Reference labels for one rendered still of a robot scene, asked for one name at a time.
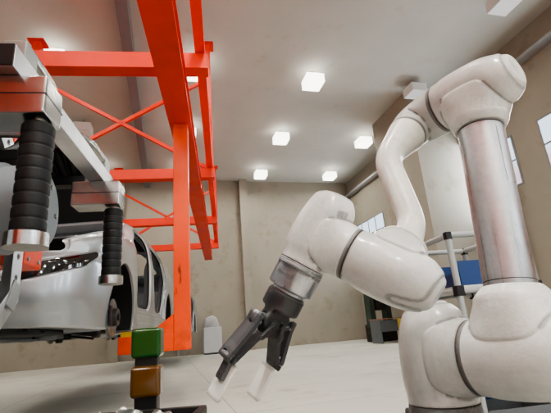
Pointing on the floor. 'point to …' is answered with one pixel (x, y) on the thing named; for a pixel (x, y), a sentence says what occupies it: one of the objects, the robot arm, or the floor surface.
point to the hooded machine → (211, 336)
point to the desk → (382, 328)
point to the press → (375, 317)
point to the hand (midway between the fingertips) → (238, 389)
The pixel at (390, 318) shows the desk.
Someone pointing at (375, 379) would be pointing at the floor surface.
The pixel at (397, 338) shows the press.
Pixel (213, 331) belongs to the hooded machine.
